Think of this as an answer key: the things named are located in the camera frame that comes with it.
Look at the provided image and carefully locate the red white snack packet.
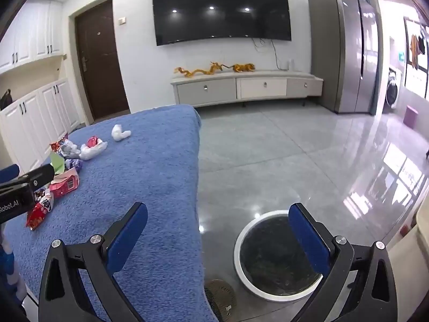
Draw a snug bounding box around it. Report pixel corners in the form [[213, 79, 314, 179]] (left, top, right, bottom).
[[25, 188, 54, 230]]

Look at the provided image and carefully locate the green paper scrap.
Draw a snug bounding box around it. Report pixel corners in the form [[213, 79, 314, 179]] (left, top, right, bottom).
[[49, 151, 66, 175]]

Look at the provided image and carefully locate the purple plastic bag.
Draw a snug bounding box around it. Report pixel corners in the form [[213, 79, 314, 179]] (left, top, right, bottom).
[[65, 159, 83, 173]]

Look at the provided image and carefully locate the white printed plastic bag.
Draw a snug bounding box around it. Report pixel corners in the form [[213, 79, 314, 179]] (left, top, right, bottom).
[[60, 139, 81, 159]]

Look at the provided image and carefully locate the clear white plastic bag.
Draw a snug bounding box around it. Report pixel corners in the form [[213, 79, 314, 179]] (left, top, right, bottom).
[[79, 141, 108, 161]]

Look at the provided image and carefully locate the white tissue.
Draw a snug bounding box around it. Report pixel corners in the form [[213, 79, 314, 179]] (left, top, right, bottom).
[[111, 124, 132, 142]]

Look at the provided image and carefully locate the red chip bag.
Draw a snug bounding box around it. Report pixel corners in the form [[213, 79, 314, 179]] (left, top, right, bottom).
[[50, 133, 68, 153]]

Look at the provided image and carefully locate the pink white snack wrapper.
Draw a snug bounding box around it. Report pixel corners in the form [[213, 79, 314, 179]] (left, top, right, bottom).
[[87, 136, 102, 148]]

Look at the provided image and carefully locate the white round trash bin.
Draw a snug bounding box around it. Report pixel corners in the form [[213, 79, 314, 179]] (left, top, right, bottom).
[[234, 210, 322, 303]]

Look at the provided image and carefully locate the left gloved hand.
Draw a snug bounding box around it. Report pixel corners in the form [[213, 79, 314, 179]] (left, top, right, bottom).
[[0, 223, 27, 305]]

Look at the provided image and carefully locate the beige sofa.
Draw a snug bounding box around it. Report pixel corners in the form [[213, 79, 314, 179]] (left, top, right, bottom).
[[388, 199, 428, 321]]

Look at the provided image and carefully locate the black bag on shelf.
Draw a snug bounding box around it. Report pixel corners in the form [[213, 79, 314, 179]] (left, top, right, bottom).
[[0, 89, 13, 111]]

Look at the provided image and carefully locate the small round fan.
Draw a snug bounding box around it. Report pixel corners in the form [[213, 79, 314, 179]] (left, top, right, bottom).
[[204, 278, 237, 321]]

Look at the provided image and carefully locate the blue fluffy blanket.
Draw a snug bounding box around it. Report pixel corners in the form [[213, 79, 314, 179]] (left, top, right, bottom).
[[5, 105, 215, 321]]

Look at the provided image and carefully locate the brown entrance door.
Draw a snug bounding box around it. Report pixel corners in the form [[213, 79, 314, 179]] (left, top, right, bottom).
[[75, 0, 129, 120]]

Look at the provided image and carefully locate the purple stool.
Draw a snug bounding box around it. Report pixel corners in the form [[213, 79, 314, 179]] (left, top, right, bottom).
[[403, 105, 419, 129]]

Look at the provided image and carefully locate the golden dragon figurine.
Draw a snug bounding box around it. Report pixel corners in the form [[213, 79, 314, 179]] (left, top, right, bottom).
[[174, 62, 231, 78]]

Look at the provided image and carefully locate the washing machine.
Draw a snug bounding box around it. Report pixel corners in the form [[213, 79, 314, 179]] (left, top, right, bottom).
[[385, 68, 401, 109]]

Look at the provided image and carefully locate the white tv cabinet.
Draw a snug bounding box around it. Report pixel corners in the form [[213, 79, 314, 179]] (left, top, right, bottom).
[[171, 71, 324, 108]]

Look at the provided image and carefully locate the golden tiger figurine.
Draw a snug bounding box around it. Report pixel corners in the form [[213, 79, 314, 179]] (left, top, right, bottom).
[[232, 63, 255, 73]]

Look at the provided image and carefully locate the silver refrigerator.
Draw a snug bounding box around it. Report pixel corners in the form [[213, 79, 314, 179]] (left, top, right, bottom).
[[308, 0, 379, 116]]

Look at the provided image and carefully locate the white wall cupboard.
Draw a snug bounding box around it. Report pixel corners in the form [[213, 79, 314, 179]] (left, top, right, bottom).
[[1, 0, 81, 172]]

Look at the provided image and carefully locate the black wall television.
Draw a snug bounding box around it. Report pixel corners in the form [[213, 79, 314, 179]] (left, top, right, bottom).
[[153, 0, 291, 46]]

